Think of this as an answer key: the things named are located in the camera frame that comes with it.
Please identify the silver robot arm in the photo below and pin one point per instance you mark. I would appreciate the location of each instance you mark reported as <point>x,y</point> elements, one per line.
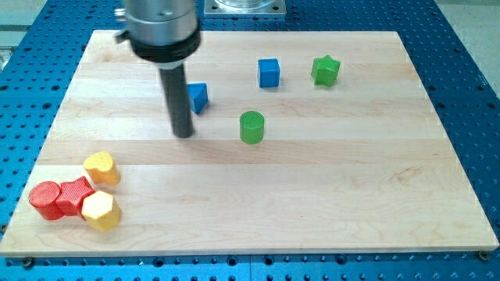
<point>164,32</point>

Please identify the yellow hexagon block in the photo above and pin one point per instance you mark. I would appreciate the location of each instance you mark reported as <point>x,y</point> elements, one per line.
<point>101,211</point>

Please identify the light wooden board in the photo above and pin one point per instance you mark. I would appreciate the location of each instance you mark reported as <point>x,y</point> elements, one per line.
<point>362,166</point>

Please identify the red star block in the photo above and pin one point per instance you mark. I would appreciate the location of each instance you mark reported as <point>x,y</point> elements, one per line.
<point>71,198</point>

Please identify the blue triangle block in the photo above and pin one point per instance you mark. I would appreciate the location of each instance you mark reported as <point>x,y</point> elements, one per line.
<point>198,97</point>

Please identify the green cylinder block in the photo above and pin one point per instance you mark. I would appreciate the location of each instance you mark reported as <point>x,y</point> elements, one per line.
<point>251,127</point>

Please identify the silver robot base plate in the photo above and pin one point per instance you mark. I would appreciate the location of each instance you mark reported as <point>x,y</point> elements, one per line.
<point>245,8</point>

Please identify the green star block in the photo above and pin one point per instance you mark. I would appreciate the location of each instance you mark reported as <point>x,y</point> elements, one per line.
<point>325,71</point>

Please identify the blue cube block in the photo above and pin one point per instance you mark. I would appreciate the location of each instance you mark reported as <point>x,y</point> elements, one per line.
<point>269,73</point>

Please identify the yellow heart block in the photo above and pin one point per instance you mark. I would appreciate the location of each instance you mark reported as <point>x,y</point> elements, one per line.
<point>101,167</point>

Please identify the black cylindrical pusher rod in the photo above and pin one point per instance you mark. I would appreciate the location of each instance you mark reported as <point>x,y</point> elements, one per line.
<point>175,90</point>

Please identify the red cylinder block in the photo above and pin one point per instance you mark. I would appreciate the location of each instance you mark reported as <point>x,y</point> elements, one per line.
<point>43,198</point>

